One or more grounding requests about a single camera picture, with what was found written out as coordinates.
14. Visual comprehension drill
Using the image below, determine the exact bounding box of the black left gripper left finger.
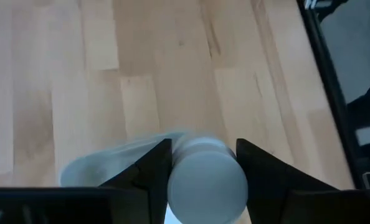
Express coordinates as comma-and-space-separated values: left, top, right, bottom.
98, 138, 173, 224

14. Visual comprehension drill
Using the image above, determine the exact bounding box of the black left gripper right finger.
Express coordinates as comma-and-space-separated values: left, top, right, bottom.
235, 138, 338, 224

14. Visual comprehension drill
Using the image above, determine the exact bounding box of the white pill bottle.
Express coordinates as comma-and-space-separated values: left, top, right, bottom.
167, 136, 250, 224

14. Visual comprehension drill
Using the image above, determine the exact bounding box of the white rectangular basket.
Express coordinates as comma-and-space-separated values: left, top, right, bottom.
59, 131, 186, 188

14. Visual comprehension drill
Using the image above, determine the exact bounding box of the black table edge rail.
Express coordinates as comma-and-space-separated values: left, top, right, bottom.
296, 0, 366, 190

